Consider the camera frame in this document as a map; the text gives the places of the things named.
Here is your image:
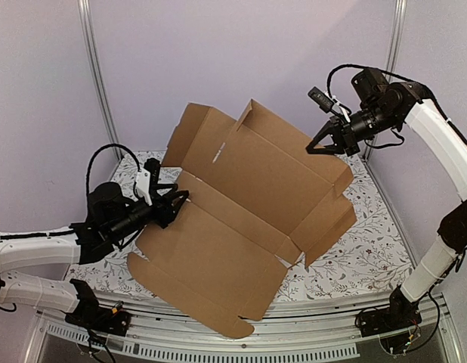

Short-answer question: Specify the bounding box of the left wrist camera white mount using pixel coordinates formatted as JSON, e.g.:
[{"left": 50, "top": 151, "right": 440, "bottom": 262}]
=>
[{"left": 133, "top": 158, "right": 161, "bottom": 206}]

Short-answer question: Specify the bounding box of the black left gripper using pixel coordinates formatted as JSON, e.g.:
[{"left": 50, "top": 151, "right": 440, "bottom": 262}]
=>
[{"left": 109, "top": 184, "right": 189, "bottom": 243}]

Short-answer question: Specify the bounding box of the right aluminium frame post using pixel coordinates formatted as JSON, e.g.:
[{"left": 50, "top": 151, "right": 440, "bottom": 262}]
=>
[{"left": 385, "top": 0, "right": 407, "bottom": 73}]

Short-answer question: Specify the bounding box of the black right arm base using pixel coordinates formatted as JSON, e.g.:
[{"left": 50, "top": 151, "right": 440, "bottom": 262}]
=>
[{"left": 354, "top": 302, "right": 422, "bottom": 337}]

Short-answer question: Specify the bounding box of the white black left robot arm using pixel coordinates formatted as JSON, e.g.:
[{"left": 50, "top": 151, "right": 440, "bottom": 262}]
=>
[{"left": 0, "top": 181, "right": 189, "bottom": 328}]

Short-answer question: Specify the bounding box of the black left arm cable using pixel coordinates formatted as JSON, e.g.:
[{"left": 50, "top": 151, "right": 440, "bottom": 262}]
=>
[{"left": 85, "top": 142, "right": 144, "bottom": 197}]

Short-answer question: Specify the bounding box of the aluminium frame post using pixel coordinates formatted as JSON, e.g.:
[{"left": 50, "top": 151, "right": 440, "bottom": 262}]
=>
[
  {"left": 77, "top": 0, "right": 119, "bottom": 143},
  {"left": 385, "top": 0, "right": 407, "bottom": 73}
]

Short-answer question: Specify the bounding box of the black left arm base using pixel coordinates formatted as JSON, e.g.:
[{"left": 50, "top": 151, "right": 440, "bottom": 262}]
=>
[{"left": 65, "top": 302, "right": 131, "bottom": 337}]

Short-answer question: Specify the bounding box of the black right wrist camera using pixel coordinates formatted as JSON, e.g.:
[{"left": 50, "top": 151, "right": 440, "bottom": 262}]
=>
[{"left": 308, "top": 86, "right": 349, "bottom": 121}]

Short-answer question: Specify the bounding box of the left aluminium frame post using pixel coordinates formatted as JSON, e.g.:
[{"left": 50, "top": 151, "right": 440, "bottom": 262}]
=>
[{"left": 77, "top": 0, "right": 119, "bottom": 143}]

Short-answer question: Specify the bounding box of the brown cardboard box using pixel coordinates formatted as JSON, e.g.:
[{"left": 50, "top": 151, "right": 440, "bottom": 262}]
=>
[{"left": 127, "top": 101, "right": 357, "bottom": 339}]

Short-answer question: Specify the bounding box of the aluminium front rail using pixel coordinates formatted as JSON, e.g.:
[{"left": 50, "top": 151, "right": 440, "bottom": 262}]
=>
[{"left": 24, "top": 293, "right": 467, "bottom": 362}]

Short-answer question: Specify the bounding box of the floral white table mat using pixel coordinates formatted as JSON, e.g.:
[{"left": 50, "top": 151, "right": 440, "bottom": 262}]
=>
[{"left": 66, "top": 155, "right": 413, "bottom": 303}]

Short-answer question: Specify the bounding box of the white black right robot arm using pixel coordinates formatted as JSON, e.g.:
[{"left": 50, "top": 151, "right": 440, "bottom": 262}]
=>
[{"left": 305, "top": 64, "right": 467, "bottom": 330}]

